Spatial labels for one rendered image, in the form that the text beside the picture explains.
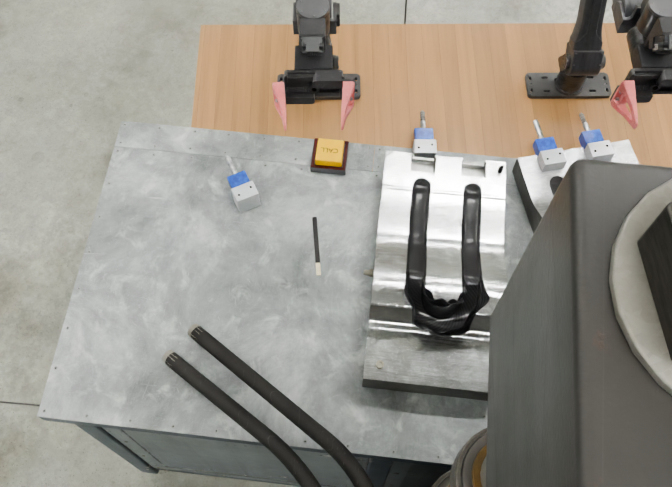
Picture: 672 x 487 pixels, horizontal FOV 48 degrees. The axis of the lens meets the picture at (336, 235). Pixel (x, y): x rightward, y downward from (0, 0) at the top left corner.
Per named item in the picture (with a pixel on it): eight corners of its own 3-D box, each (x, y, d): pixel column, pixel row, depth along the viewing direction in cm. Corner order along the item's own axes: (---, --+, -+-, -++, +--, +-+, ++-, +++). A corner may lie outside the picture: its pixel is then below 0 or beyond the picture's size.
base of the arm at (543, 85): (622, 77, 175) (617, 53, 178) (535, 78, 175) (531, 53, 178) (611, 98, 182) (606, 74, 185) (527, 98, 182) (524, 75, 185)
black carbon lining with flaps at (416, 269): (410, 181, 163) (414, 158, 155) (485, 189, 163) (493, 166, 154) (398, 335, 148) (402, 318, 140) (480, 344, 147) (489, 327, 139)
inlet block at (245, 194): (218, 167, 173) (215, 154, 168) (238, 159, 174) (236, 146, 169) (240, 213, 168) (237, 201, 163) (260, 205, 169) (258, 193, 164)
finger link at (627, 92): (672, 115, 127) (661, 70, 131) (629, 115, 127) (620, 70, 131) (656, 137, 133) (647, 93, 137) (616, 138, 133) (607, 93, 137)
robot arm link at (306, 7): (340, 18, 128) (340, -35, 133) (289, 18, 128) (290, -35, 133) (340, 62, 138) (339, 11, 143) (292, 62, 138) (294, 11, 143)
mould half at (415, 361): (383, 171, 173) (387, 138, 161) (498, 182, 171) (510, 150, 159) (361, 387, 151) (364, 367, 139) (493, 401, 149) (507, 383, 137)
